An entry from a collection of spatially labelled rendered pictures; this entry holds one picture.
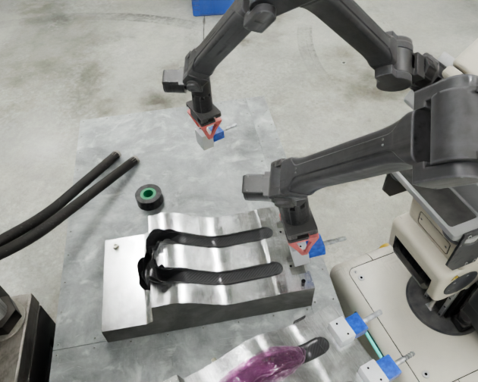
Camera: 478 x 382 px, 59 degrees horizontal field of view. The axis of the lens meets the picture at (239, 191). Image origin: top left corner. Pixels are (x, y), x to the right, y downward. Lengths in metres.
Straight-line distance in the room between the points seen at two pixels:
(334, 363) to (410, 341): 0.74
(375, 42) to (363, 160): 0.42
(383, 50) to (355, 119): 1.97
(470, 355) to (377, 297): 0.35
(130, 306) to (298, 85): 2.40
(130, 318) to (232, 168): 0.59
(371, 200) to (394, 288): 0.75
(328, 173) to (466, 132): 0.22
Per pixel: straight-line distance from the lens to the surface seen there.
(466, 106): 0.49
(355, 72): 3.37
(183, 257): 1.04
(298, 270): 1.08
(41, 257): 2.39
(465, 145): 0.47
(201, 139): 1.29
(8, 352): 1.23
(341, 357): 1.01
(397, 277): 1.83
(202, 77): 1.10
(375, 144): 0.56
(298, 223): 0.90
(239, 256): 1.08
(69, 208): 1.26
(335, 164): 0.62
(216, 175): 1.37
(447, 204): 1.06
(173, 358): 1.07
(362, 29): 0.90
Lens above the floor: 1.78
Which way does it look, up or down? 48 degrees down
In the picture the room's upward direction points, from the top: 3 degrees counter-clockwise
